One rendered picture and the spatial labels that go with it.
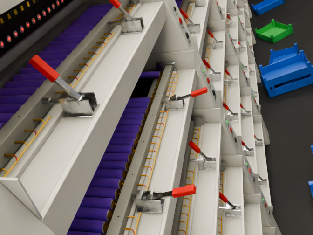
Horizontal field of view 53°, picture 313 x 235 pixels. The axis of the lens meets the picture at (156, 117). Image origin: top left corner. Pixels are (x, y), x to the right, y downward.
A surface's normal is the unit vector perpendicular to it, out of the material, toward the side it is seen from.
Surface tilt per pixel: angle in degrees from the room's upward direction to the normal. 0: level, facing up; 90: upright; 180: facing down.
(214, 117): 90
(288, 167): 0
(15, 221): 90
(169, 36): 90
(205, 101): 90
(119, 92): 108
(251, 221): 18
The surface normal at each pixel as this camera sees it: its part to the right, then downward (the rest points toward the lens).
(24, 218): 0.87, -0.26
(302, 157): -0.45, -0.76
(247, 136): -0.16, -0.80
